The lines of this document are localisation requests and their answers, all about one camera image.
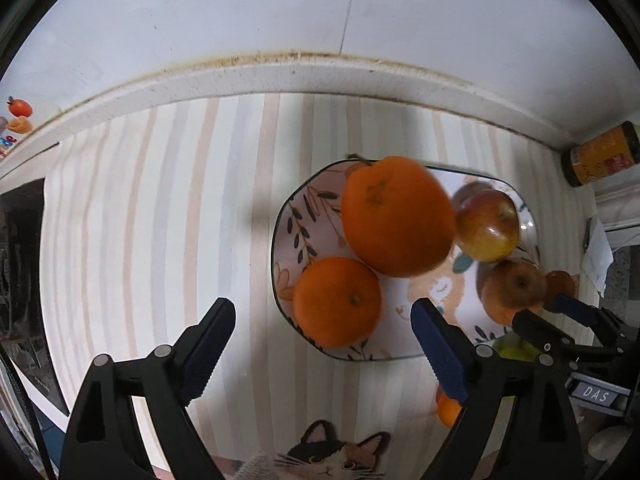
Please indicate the large orange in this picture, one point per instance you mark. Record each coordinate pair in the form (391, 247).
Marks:
(397, 215)

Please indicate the striped mat with cat print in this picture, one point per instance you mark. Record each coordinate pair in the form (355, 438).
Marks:
(150, 210)

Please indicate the dark sauce bottle yellow label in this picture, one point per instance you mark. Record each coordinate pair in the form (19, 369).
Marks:
(600, 157)

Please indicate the white folded paper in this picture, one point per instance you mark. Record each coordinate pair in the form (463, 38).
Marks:
(597, 255)

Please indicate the colourful wall sticker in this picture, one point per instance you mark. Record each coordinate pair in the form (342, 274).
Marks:
(19, 110)

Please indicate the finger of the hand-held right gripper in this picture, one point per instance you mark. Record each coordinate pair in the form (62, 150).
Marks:
(535, 332)
(575, 305)

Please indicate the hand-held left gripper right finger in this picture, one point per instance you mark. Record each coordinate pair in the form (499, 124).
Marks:
(440, 355)

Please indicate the grey fuzzy cloth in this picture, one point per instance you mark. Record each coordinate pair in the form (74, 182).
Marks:
(255, 470)

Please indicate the small orange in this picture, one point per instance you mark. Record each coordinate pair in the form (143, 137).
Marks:
(561, 282)

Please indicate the black gas stove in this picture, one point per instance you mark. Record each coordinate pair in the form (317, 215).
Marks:
(20, 260)

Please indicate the red apple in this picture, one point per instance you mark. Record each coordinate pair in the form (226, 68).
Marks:
(512, 290)
(487, 225)

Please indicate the floral patterned plate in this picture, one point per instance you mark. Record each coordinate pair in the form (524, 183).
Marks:
(305, 210)

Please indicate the green apple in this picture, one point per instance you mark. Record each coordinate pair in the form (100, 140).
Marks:
(512, 350)

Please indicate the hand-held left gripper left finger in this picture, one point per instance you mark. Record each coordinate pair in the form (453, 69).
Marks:
(207, 355)

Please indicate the pale rounded object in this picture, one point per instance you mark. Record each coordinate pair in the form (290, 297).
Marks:
(607, 444)

